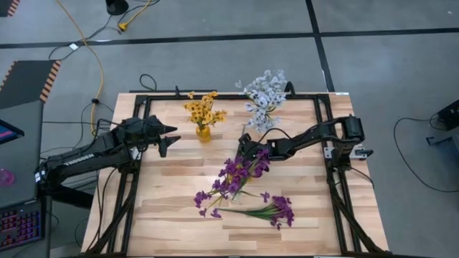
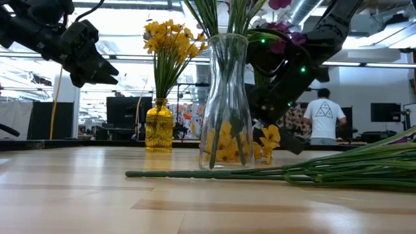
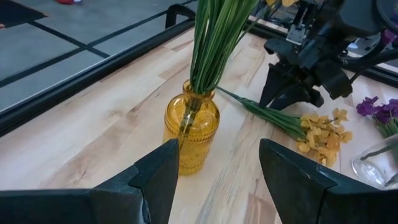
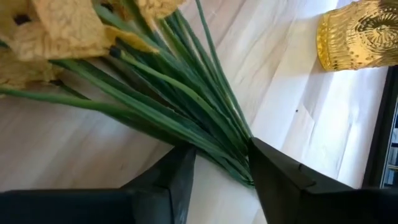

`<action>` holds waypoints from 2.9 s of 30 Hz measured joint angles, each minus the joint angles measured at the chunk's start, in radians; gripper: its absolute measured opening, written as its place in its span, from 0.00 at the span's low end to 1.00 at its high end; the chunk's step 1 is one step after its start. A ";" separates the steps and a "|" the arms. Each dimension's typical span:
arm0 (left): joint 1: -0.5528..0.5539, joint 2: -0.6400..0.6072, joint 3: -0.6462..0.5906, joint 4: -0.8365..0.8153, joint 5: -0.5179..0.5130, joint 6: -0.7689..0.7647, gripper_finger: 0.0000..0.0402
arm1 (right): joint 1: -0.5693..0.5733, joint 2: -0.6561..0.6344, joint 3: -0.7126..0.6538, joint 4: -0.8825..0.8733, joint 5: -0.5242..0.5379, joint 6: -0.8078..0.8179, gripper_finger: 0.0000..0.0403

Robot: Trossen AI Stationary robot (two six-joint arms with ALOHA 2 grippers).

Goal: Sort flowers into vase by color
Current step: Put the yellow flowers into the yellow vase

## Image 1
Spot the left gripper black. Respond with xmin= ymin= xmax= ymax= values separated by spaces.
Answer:
xmin=120 ymin=115 xmax=182 ymax=159

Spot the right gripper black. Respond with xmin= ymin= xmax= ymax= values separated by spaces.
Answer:
xmin=237 ymin=133 xmax=280 ymax=161

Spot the purple artificial flower bunch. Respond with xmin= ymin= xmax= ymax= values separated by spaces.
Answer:
xmin=193 ymin=178 xmax=237 ymax=219
xmin=214 ymin=194 xmax=295 ymax=231
xmin=211 ymin=148 xmax=273 ymax=204

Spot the yellow glass vase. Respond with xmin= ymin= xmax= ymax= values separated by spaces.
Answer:
xmin=195 ymin=124 xmax=213 ymax=145

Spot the black round stand base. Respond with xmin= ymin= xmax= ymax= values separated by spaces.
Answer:
xmin=105 ymin=0 xmax=130 ymax=16

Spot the grey desk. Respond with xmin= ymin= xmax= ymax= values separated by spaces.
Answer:
xmin=0 ymin=100 xmax=54 ymax=258

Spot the large black orange-striped mat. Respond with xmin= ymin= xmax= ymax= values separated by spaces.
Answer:
xmin=0 ymin=59 xmax=63 ymax=110

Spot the laptop screen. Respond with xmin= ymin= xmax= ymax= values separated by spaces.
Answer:
xmin=0 ymin=118 xmax=26 ymax=145

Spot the backlit black keyboard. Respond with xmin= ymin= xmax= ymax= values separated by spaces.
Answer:
xmin=0 ymin=199 xmax=44 ymax=252

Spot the black stand foot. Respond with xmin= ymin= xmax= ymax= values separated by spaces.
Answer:
xmin=425 ymin=125 xmax=459 ymax=147

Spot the small black orange-striped mat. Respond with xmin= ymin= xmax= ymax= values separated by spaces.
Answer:
xmin=0 ymin=0 xmax=22 ymax=18

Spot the black equipment box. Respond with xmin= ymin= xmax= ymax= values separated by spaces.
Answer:
xmin=437 ymin=99 xmax=459 ymax=132

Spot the black aluminium table frame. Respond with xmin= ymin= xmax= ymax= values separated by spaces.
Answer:
xmin=82 ymin=85 xmax=391 ymax=258

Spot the black cable loop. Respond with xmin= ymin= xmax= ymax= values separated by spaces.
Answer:
xmin=138 ymin=73 xmax=158 ymax=92

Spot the long yellow floor cable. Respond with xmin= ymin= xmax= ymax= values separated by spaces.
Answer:
xmin=56 ymin=0 xmax=105 ymax=134

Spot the yellow cable with plug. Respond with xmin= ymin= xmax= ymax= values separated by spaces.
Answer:
xmin=118 ymin=0 xmax=153 ymax=32

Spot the black floor cable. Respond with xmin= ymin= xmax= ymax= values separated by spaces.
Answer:
xmin=392 ymin=117 xmax=459 ymax=194

